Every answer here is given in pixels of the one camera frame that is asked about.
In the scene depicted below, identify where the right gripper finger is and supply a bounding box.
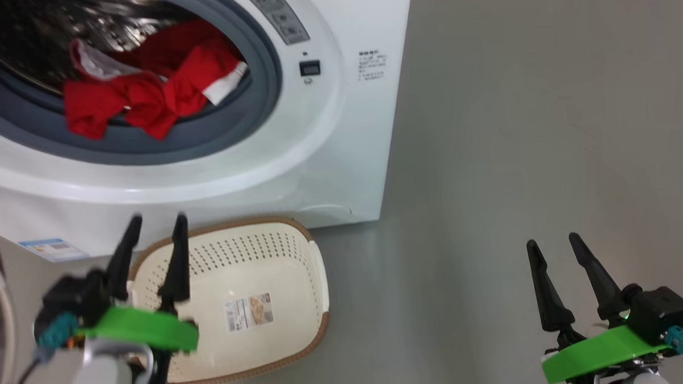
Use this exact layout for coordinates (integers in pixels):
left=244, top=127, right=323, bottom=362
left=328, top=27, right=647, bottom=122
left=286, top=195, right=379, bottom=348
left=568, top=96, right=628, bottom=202
left=568, top=231, right=625, bottom=324
left=526, top=238, right=576, bottom=333

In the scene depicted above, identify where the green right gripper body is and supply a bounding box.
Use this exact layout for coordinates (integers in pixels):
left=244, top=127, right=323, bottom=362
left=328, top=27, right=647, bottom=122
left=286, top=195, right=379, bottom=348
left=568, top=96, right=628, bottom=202
left=540, top=324, right=672, bottom=384

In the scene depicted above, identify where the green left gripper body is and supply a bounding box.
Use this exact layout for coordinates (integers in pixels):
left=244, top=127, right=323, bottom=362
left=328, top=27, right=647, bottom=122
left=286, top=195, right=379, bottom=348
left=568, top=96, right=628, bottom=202
left=76, top=302, right=200, bottom=358

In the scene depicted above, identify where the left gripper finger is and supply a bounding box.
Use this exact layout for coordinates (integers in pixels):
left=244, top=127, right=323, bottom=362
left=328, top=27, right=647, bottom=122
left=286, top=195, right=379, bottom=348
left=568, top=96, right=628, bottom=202
left=155, top=213, right=193, bottom=319
left=103, top=215, right=146, bottom=303

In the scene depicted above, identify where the red cloth garment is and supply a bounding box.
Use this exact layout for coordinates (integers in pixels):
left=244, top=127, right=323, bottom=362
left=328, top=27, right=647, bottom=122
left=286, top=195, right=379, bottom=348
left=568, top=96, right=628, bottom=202
left=60, top=16, right=250, bottom=144

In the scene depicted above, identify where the printed food package label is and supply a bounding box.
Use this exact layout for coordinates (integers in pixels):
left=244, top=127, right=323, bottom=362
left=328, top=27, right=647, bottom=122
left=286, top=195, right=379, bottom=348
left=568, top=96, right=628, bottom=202
left=224, top=292, right=275, bottom=333

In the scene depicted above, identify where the cream perforated laundry basket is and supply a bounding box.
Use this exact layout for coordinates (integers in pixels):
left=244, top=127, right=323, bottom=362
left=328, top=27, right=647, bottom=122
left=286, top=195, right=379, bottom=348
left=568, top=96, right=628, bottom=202
left=125, top=215, right=333, bottom=384

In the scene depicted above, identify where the white front-load washing machine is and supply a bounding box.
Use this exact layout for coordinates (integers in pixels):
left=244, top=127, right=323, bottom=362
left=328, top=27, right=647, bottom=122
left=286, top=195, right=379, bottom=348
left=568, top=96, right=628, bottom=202
left=0, top=0, right=422, bottom=264

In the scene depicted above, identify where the stainless steel washing machine drum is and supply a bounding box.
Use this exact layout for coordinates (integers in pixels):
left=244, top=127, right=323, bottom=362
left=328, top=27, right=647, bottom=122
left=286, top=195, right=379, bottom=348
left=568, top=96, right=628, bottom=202
left=0, top=0, right=202, bottom=99

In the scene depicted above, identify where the blue energy label sticker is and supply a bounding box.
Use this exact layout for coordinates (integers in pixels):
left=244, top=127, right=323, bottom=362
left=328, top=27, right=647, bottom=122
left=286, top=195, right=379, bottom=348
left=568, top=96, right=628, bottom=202
left=18, top=237, right=90, bottom=264

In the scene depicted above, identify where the round filter cover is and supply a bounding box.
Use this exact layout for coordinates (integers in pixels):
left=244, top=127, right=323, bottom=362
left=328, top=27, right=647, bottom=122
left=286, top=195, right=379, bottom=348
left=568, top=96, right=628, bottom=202
left=296, top=203, right=353, bottom=220

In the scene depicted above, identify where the grey warning sticker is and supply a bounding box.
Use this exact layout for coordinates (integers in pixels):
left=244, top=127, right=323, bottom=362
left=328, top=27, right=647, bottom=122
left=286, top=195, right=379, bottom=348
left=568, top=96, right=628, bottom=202
left=243, top=0, right=311, bottom=47

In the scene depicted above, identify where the thin black cable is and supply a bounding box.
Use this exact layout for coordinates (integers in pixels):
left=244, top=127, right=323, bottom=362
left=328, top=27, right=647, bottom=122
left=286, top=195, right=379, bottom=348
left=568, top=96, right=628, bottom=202
left=9, top=348, right=45, bottom=384

